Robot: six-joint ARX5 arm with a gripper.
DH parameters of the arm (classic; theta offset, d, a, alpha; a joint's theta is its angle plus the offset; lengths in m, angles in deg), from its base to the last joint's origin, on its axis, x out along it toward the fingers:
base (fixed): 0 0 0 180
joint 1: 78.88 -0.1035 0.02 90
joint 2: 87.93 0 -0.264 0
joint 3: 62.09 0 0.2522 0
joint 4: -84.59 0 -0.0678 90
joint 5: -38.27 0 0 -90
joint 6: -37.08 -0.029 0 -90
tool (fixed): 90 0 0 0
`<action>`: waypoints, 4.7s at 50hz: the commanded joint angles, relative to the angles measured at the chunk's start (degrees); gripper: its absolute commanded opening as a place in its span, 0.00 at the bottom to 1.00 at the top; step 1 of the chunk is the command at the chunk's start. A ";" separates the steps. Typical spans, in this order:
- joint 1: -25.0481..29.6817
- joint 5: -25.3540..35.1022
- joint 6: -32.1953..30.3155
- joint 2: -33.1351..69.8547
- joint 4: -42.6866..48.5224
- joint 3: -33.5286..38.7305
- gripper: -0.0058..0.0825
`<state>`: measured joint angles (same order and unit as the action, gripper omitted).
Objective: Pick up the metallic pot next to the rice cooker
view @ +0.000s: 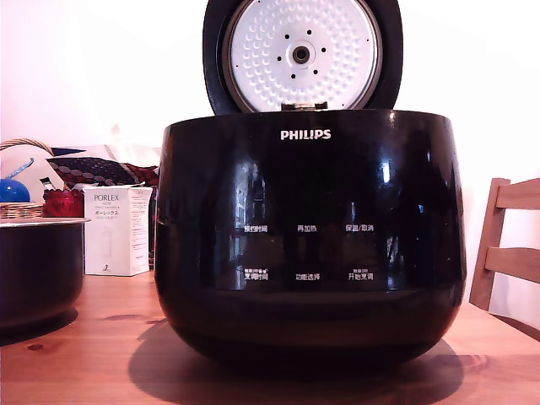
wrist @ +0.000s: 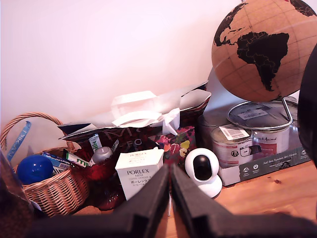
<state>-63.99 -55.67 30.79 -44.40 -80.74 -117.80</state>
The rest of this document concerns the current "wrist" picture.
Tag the blue printed ribbon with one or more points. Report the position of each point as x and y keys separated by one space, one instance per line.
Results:
x=21 y=138

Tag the white round security camera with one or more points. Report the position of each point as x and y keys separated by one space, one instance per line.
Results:
x=190 y=161

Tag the red and white paper bag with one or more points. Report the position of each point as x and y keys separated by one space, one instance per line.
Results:
x=173 y=101

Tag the red glass goblet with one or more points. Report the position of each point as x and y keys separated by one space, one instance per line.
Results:
x=99 y=171

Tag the colourful flower print box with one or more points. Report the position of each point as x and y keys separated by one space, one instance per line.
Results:
x=183 y=141

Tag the blue ball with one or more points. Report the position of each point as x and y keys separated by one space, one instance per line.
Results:
x=34 y=169

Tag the grey tin can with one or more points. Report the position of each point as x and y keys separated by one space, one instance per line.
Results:
x=205 y=129

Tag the blue and white packet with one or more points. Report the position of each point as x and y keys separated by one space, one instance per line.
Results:
x=58 y=162

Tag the cork globe with black continents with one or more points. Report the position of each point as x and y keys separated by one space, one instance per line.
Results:
x=252 y=74

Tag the white tin can with lid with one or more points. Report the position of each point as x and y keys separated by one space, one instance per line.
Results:
x=270 y=138

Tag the dark brown rounded object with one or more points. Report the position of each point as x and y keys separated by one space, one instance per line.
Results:
x=12 y=205

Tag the white Porlex box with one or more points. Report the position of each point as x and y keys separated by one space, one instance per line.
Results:
x=133 y=164

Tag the green and white tube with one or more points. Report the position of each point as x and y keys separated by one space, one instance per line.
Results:
x=95 y=143
x=76 y=160

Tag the tin can with barcode label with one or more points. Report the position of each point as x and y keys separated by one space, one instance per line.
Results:
x=230 y=148

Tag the chrome globe stand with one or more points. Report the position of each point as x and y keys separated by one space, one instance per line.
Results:
x=288 y=110

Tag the grey cardboard tray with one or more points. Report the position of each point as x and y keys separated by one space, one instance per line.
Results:
x=267 y=168

